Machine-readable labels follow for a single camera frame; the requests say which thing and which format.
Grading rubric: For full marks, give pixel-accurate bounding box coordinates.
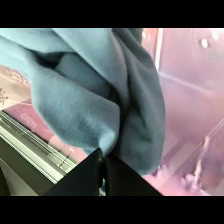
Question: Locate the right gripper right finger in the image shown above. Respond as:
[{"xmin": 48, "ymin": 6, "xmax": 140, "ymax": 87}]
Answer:
[{"xmin": 105, "ymin": 152, "xmax": 163, "ymax": 197}]

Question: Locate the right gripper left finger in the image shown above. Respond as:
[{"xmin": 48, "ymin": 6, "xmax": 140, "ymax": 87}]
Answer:
[{"xmin": 44, "ymin": 147, "xmax": 107, "ymax": 197}]

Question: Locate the blue-grey garment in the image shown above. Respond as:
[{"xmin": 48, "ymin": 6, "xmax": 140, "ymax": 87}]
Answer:
[{"xmin": 0, "ymin": 28, "xmax": 167, "ymax": 176}]

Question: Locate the silver frame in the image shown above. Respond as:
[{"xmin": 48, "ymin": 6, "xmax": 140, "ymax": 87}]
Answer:
[{"xmin": 0, "ymin": 109, "xmax": 79, "ymax": 197}]

